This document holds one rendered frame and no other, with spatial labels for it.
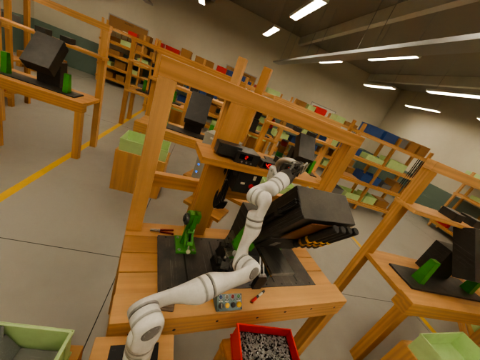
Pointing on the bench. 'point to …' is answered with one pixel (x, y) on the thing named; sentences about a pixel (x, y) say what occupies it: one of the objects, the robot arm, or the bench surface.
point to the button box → (227, 302)
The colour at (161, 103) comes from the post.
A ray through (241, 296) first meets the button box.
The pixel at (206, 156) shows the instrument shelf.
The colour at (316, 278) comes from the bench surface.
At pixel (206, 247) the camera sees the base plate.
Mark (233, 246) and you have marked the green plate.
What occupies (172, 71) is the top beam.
